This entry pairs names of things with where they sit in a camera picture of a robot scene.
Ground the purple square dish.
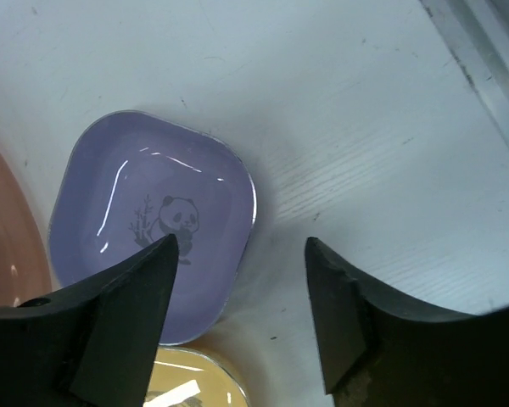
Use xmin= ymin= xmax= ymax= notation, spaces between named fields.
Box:
xmin=48 ymin=110 xmax=257 ymax=345

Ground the yellow square dish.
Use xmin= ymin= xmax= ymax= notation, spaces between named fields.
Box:
xmin=143 ymin=346 xmax=251 ymax=407

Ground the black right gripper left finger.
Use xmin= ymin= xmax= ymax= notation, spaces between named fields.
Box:
xmin=0 ymin=235 xmax=179 ymax=406

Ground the pink translucent plastic bin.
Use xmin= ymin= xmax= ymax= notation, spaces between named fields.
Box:
xmin=0 ymin=154 xmax=52 ymax=307

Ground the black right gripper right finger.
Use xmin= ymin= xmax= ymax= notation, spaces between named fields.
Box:
xmin=305 ymin=237 xmax=509 ymax=406

